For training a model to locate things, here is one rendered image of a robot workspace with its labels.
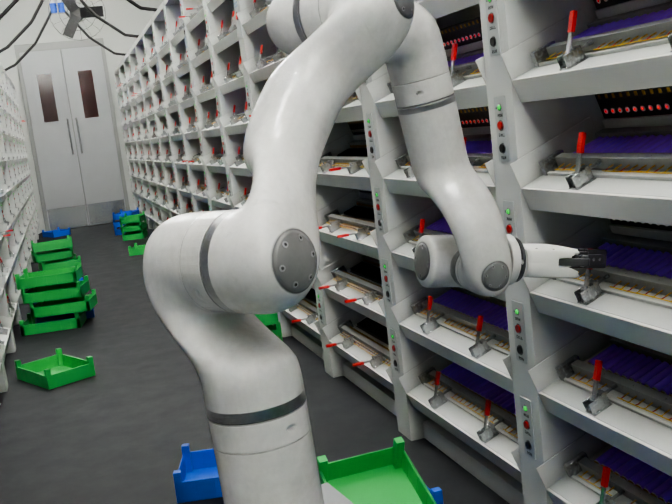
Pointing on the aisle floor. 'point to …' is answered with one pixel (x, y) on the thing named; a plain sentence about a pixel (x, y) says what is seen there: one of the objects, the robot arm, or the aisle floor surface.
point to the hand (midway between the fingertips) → (591, 258)
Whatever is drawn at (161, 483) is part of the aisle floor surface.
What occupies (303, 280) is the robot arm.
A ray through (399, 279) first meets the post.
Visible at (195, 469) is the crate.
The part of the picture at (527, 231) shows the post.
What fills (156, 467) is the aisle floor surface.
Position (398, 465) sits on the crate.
